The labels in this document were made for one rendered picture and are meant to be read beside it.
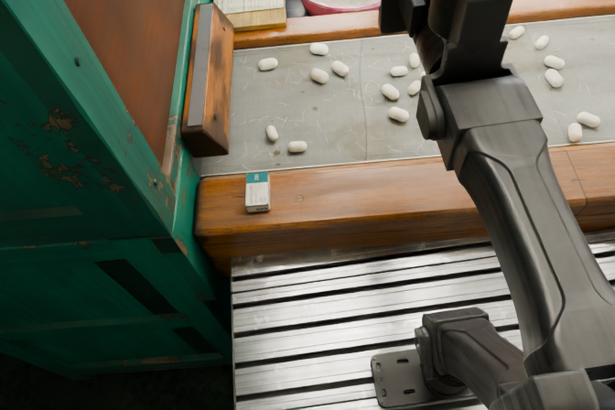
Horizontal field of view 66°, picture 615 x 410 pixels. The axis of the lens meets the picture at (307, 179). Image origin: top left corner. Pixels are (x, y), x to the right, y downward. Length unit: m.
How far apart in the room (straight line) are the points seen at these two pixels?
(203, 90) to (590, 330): 0.61
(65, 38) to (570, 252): 0.42
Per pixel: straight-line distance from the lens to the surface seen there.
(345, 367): 0.74
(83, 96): 0.47
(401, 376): 0.73
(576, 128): 0.89
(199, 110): 0.75
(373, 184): 0.75
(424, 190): 0.75
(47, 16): 0.45
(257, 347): 0.76
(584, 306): 0.34
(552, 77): 0.96
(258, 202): 0.72
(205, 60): 0.82
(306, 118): 0.86
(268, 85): 0.92
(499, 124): 0.40
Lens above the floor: 1.40
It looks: 57 degrees down
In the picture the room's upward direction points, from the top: 8 degrees counter-clockwise
